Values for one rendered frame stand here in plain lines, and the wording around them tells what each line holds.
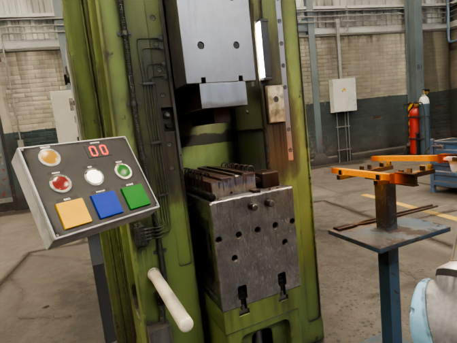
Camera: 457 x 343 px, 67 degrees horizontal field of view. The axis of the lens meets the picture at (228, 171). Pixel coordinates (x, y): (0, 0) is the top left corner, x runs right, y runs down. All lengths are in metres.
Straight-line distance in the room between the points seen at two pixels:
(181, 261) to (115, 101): 0.72
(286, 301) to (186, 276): 0.45
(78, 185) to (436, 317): 0.91
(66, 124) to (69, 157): 5.68
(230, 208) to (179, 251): 0.33
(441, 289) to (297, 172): 1.10
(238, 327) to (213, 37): 1.15
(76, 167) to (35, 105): 6.49
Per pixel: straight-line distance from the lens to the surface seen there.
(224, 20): 1.45
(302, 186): 1.77
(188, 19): 1.39
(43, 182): 1.05
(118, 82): 1.42
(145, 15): 1.50
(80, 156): 1.13
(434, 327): 0.76
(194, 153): 1.84
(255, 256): 1.45
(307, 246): 1.86
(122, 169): 1.15
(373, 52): 9.37
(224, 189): 1.39
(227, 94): 1.39
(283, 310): 1.62
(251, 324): 1.56
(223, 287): 1.43
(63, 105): 6.81
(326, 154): 8.53
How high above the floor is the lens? 1.20
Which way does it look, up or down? 8 degrees down
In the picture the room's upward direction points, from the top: 6 degrees counter-clockwise
